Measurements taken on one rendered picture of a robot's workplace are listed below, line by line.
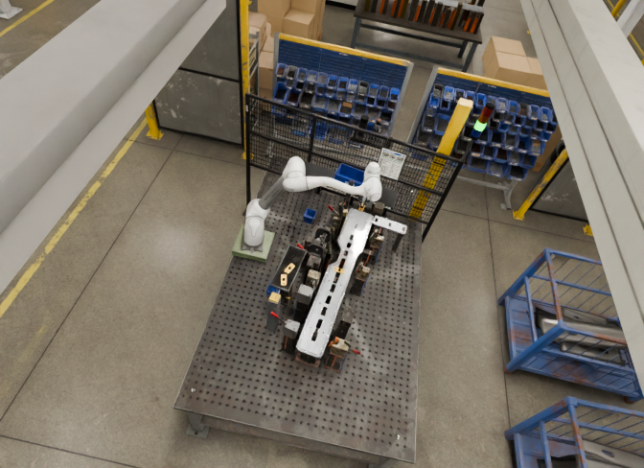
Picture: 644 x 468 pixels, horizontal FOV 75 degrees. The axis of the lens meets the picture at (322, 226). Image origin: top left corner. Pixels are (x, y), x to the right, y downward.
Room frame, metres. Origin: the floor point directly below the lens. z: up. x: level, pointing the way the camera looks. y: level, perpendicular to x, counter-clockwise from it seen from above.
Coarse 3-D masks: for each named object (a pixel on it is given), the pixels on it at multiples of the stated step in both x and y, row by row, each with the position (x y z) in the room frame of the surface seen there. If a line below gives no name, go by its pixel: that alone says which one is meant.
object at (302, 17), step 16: (272, 0) 6.24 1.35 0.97; (288, 0) 6.54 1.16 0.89; (304, 0) 6.61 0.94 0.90; (320, 0) 6.89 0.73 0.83; (272, 16) 6.25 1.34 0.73; (288, 16) 6.32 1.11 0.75; (304, 16) 6.42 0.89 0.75; (320, 16) 7.07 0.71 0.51; (272, 32) 6.25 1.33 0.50; (288, 32) 6.23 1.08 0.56; (304, 32) 6.21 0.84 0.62; (320, 32) 7.30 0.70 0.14
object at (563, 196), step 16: (560, 160) 3.84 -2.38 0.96; (544, 176) 3.88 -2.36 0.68; (560, 176) 3.87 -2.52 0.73; (544, 192) 3.88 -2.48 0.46; (560, 192) 3.88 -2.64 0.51; (576, 192) 3.89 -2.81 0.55; (528, 208) 3.88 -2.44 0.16; (544, 208) 3.88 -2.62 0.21; (560, 208) 3.88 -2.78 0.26; (576, 208) 3.89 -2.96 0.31
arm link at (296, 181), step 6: (288, 174) 2.26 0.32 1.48; (294, 174) 2.25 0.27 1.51; (300, 174) 2.26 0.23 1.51; (288, 180) 2.19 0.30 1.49; (294, 180) 2.19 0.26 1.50; (300, 180) 2.19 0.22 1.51; (288, 186) 2.15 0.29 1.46; (294, 186) 2.15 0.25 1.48; (300, 186) 2.16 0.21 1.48; (306, 186) 2.17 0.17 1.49
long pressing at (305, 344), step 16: (352, 208) 2.50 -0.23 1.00; (352, 224) 2.32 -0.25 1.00; (368, 224) 2.35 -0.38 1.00; (352, 240) 2.16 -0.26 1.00; (352, 256) 1.99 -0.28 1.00; (320, 288) 1.65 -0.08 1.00; (336, 288) 1.68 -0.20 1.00; (320, 304) 1.52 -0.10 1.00; (336, 304) 1.54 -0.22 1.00; (304, 336) 1.26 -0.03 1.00; (320, 336) 1.28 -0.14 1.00; (304, 352) 1.15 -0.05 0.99; (320, 352) 1.17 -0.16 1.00
